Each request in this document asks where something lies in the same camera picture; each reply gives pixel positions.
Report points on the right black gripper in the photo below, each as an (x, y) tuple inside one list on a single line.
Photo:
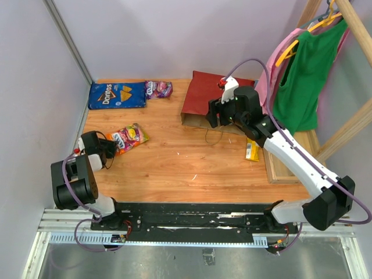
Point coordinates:
[(214, 106)]

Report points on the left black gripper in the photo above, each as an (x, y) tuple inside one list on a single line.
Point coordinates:
[(111, 146)]

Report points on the orange Fox's candy packet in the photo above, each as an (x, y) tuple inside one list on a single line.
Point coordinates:
[(128, 138)]

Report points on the yellow snack packet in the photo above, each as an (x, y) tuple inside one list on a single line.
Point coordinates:
[(252, 150)]

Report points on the blue Doritos chip bag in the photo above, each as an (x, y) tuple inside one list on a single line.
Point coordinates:
[(116, 96)]

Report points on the purple snack packet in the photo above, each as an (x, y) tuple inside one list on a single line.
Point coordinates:
[(158, 89)]

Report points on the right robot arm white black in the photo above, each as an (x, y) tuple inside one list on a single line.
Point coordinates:
[(330, 195)]

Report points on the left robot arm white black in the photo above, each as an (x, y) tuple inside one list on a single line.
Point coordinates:
[(73, 181)]

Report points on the green shirt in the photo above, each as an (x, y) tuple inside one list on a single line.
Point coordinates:
[(295, 104)]

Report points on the wooden clothes rack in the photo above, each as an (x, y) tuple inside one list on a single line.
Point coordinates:
[(343, 138)]

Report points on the yellow clothes hanger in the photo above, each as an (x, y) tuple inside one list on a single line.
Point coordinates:
[(322, 25)]

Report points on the grey clothes hanger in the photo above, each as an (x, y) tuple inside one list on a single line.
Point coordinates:
[(309, 15)]

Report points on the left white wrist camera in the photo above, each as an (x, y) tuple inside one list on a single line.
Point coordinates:
[(79, 146)]

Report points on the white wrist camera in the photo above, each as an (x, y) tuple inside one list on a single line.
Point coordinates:
[(79, 146), (228, 85)]

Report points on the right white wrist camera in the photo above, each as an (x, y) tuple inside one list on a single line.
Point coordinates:
[(228, 85)]

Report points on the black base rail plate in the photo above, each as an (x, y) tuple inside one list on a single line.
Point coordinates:
[(243, 225)]

